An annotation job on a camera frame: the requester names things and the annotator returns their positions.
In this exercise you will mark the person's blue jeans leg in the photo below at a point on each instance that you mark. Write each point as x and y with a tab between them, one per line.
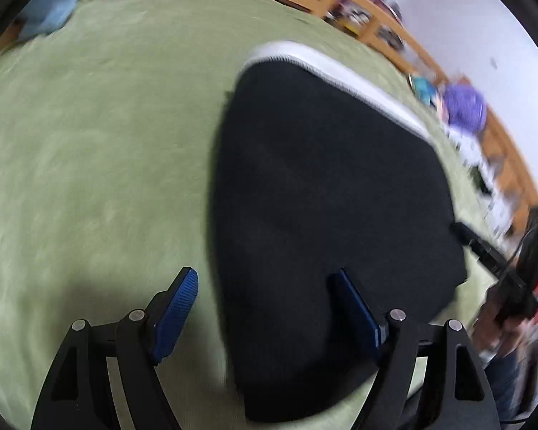
511	385

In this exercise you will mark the wooden bed rail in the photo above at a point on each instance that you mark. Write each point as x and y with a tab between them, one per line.
506	152

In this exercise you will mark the person's right hand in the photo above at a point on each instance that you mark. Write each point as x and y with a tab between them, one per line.
497	331

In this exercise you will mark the green fleece blanket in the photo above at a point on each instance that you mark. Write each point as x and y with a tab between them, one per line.
107	143

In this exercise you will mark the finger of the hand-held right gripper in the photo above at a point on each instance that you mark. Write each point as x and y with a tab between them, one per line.
477	246

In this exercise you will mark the white spotted cloth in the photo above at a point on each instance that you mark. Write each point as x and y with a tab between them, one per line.
470	148

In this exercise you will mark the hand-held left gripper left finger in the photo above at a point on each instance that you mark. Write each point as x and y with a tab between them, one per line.
175	318

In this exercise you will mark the purple plush toy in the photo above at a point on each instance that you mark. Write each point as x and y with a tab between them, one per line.
465	107

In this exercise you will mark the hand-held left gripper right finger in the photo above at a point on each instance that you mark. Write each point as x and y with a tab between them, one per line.
354	309

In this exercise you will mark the black pants with white stripe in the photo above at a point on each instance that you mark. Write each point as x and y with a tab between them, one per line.
318	188

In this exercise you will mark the light blue fluffy blanket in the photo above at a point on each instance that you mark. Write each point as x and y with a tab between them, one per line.
54	4

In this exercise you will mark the teal plush toy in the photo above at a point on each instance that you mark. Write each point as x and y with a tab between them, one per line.
423	89

